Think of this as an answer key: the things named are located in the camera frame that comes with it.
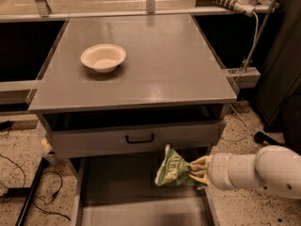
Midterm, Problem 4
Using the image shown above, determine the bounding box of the black floor cable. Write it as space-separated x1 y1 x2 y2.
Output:
0 153 72 221

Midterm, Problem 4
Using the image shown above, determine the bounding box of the black drawer handle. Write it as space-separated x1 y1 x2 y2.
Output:
125 134 154 144

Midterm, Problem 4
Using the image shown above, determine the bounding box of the open grey middle drawer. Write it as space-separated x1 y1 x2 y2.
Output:
71 152 219 226

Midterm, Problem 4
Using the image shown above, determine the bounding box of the white power strip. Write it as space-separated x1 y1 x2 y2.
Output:
210 0 255 17

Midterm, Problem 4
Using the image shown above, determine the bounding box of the white paper bowl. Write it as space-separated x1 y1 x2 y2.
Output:
80 44 127 73

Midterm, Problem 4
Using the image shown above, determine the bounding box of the white power cable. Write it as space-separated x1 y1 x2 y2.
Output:
220 10 260 143

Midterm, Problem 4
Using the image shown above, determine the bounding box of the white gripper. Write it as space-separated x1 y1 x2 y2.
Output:
189 153 236 190

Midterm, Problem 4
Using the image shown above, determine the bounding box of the green jalapeno chip bag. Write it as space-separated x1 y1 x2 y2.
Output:
155 144 206 187

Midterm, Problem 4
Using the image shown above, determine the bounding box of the grey drawer cabinet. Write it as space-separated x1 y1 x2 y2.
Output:
27 14 238 177

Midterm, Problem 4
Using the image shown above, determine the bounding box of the black metal floor bar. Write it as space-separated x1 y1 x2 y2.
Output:
15 157 49 226

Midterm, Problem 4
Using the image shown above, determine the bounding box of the grey top drawer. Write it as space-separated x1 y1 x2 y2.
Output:
46 120 226 158

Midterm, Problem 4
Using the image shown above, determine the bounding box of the aluminium frame rail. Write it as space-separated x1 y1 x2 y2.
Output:
0 4 281 23

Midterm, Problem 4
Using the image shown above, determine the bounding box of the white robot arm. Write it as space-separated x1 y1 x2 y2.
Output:
189 145 301 200

